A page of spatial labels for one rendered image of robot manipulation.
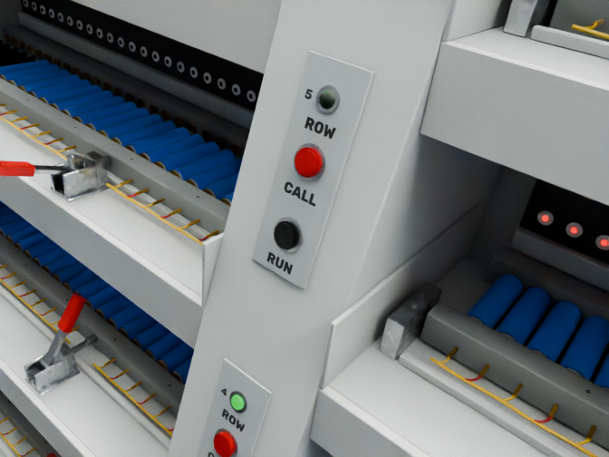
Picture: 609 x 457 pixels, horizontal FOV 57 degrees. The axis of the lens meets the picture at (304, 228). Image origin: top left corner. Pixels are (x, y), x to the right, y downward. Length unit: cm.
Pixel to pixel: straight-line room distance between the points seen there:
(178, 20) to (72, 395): 36
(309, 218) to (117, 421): 31
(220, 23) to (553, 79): 19
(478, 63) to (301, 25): 10
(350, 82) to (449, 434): 19
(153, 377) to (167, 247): 17
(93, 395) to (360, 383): 31
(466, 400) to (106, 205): 31
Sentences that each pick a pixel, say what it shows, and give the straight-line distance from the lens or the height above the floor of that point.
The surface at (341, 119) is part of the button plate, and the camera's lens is 29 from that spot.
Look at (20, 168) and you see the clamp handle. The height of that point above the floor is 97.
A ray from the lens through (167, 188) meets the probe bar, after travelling 45.
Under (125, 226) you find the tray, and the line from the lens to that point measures 45.
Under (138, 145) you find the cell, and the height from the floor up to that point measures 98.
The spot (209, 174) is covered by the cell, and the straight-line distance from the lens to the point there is 48.
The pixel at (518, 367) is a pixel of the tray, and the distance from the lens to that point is 35.
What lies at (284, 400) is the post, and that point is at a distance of 35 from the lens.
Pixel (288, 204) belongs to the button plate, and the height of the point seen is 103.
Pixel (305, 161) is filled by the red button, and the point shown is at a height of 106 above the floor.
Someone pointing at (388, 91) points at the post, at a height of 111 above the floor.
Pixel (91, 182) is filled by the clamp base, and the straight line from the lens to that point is 49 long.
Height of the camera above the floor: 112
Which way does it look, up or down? 20 degrees down
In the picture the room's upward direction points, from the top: 17 degrees clockwise
